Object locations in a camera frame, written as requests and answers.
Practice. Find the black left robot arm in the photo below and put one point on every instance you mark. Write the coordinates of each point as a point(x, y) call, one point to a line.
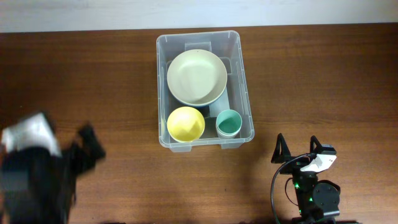
point(38, 187)

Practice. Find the beige bowl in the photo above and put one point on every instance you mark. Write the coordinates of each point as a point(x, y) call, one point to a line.
point(197, 77)

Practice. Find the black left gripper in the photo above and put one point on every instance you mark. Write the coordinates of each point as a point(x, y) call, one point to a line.
point(93, 143)

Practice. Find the grey plastic cup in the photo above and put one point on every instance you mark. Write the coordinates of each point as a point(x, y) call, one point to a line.
point(227, 130)

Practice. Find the green plastic cup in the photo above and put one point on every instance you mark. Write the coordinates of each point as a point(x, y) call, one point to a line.
point(229, 116)

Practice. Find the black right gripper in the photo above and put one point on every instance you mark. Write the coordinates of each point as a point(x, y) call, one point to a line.
point(285, 154)

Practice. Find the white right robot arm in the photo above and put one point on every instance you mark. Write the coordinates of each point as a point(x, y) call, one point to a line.
point(317, 200)

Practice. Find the yellow small bowl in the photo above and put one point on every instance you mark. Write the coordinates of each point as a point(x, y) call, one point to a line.
point(185, 124)

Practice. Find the clear plastic storage bin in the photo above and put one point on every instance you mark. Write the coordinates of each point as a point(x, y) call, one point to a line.
point(227, 46)

